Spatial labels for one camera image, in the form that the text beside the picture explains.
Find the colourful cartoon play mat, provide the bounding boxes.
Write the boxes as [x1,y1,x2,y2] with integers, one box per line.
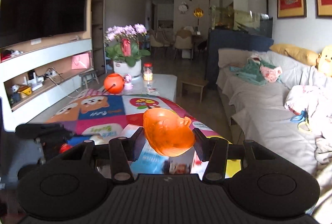
[44,93,243,179]

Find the purple orchid flower pot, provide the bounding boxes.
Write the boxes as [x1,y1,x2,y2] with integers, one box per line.
[105,23,150,78]

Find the teal green cloth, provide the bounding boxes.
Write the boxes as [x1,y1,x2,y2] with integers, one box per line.
[229,58,276,86]

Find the orange round pumpkin bucket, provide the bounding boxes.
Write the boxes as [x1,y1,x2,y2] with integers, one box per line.
[104,73,125,94]

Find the blue wet wipes pack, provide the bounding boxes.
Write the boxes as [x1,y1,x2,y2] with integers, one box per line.
[130,142,169,177]

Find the pink pig plush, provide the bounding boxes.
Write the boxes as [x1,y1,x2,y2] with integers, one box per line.
[259,66,282,83]

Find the pink white blanket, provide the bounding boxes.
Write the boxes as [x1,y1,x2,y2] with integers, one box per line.
[284,85,331,141]

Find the orange plastic pig bowl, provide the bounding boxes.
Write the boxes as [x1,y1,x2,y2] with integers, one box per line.
[143,108,195,157]

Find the dining chair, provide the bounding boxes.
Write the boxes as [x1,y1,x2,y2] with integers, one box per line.
[173,29,194,60]

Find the small wooden stool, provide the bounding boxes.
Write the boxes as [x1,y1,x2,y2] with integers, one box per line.
[79,70,100,89]

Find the yellow duck plush toy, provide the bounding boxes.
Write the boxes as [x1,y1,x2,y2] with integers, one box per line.
[316,46,332,77]

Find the glass fish tank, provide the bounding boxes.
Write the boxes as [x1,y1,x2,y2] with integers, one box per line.
[209,0,273,38]

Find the red lid snack jar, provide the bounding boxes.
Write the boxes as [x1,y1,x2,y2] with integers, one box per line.
[143,62,153,82]

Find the red doll toy figure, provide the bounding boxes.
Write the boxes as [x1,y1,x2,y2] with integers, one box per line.
[59,144,73,154]

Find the mustard yellow pillow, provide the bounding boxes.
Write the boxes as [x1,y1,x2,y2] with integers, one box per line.
[270,44,319,66]

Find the grey covered sofa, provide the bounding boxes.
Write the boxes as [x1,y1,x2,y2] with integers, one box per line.
[216,49,331,223]

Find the pink cardboard box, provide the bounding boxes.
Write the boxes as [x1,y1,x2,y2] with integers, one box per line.
[96,123,234,180]

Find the pink gift bag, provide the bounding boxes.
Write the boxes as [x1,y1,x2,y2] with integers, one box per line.
[71,53,90,70]

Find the small toy car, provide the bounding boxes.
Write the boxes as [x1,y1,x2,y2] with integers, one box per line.
[161,160,191,175]

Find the white tv cabinet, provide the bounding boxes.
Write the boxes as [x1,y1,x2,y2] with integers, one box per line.
[0,38,94,132]

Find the black television screen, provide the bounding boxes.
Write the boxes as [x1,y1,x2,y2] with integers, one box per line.
[1,0,87,48]

